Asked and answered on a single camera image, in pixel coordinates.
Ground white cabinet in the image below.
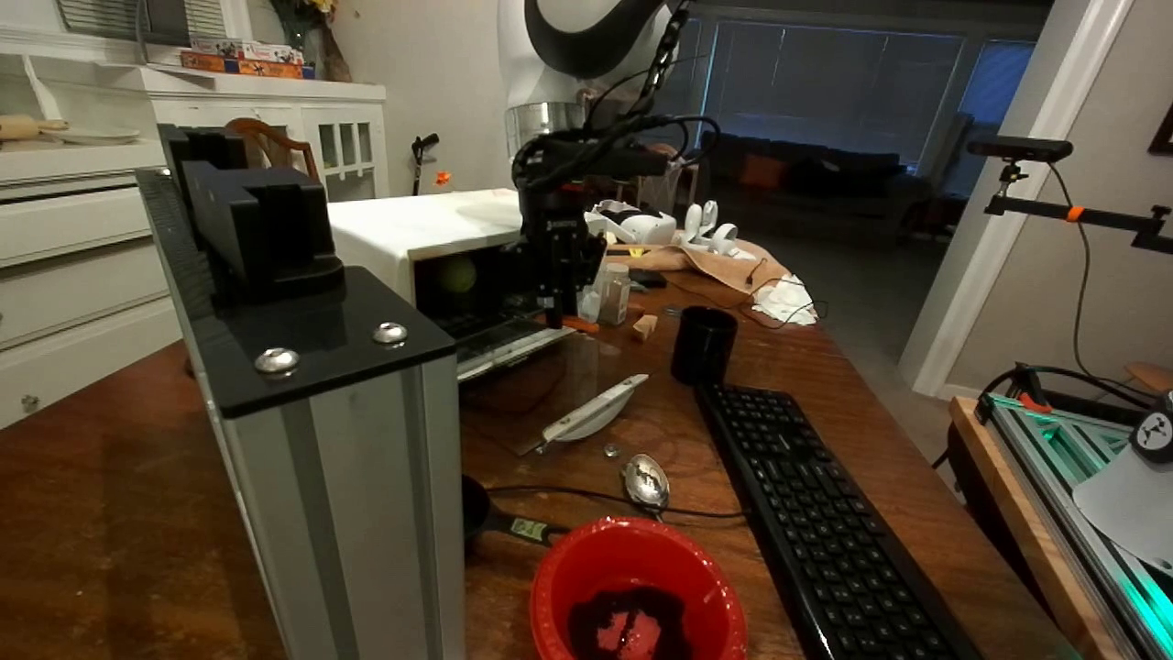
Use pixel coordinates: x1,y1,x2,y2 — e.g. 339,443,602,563
0,50,390,426

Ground red bowl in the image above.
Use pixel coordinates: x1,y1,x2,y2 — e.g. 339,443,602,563
529,515,748,660

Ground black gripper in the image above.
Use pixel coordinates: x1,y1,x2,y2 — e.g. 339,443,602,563
510,129,626,326

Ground white crumpled cloth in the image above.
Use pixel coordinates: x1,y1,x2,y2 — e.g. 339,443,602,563
751,276,819,326

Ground white VR headset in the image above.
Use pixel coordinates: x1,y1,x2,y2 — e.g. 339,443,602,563
583,207,674,244

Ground black mug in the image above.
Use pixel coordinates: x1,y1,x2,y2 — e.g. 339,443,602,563
672,305,738,385

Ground black keyboard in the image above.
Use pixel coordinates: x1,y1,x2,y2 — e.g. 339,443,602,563
696,385,978,660

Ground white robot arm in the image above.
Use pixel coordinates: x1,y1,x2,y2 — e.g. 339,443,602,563
495,0,688,326

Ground aluminium camera post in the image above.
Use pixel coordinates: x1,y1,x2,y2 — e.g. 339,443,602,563
135,123,466,660

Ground white VR controller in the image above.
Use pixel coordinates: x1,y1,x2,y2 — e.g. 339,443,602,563
677,201,738,249

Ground camera on tripod arm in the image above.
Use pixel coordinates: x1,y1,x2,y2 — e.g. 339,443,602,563
963,129,1173,256

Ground white microwave oven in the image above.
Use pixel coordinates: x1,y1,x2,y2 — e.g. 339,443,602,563
327,188,562,381

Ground green ball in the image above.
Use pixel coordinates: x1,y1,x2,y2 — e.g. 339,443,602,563
440,264,476,298

